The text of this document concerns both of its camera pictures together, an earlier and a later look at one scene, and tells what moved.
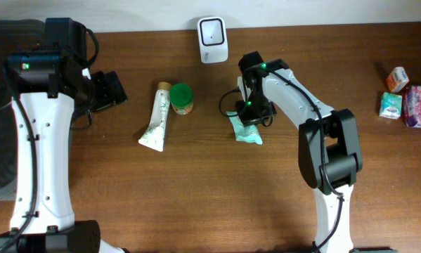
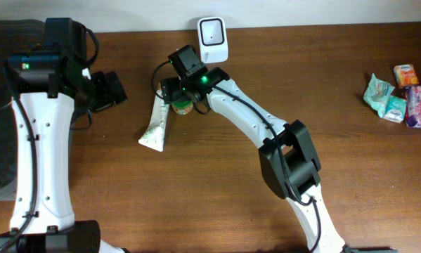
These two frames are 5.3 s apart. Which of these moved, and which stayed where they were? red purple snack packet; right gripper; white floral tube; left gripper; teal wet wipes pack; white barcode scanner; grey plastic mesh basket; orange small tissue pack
Moved: right gripper; teal wet wipes pack; orange small tissue pack
Stayed: white barcode scanner; red purple snack packet; grey plastic mesh basket; white floral tube; left gripper
